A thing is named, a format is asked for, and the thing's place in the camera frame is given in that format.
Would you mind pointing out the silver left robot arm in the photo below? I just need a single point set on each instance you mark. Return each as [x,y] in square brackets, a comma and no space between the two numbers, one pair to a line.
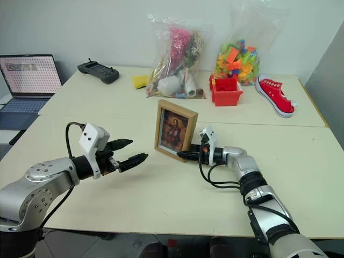
[40,185]

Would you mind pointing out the dark rounded shape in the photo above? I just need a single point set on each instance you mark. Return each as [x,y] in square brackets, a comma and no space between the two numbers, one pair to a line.
[153,250]

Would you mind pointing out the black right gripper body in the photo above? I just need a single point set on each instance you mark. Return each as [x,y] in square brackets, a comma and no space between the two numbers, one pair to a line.
[204,154]

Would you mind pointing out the black handheld remote controller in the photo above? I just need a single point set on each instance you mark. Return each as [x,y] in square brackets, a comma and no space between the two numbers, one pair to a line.
[99,72]

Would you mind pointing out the clear bag of building blocks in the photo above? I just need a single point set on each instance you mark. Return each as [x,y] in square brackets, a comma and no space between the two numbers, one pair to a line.
[239,61]

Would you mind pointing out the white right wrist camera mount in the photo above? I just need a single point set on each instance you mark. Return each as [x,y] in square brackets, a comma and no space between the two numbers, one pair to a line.
[215,142]

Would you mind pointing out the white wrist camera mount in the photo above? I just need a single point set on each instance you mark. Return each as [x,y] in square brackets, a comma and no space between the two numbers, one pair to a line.
[90,137]
[215,142]

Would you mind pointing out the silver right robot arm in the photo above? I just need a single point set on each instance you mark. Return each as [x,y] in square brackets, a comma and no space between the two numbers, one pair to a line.
[247,164]

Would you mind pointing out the clear bag of craft items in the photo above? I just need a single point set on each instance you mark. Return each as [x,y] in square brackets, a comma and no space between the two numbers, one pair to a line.
[177,45]

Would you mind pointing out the white paper roll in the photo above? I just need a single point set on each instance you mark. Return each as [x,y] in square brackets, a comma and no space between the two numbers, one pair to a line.
[191,86]

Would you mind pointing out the white cup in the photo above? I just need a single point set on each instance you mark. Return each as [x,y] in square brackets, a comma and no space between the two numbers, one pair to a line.
[168,85]

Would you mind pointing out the open laptop computer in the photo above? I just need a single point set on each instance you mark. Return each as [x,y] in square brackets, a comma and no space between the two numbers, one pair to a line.
[27,78]

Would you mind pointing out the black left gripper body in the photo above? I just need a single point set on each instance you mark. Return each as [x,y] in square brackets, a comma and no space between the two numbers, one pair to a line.
[106,161]

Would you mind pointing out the red plastic bin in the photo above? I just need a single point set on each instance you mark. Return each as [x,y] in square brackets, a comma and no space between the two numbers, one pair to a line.
[225,94]

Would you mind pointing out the wooden picture frame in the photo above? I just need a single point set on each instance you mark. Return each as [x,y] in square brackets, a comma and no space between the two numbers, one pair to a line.
[188,129]

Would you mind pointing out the red canvas sneaker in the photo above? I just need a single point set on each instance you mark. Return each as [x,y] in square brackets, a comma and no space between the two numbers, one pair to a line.
[274,94]

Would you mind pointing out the yellow sponge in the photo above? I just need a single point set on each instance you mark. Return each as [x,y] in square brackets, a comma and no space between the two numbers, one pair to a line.
[139,82]

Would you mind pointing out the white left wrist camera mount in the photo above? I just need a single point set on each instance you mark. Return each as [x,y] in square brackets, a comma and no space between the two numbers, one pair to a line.
[90,137]

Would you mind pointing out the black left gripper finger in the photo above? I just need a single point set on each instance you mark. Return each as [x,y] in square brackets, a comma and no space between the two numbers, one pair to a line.
[133,161]
[122,143]

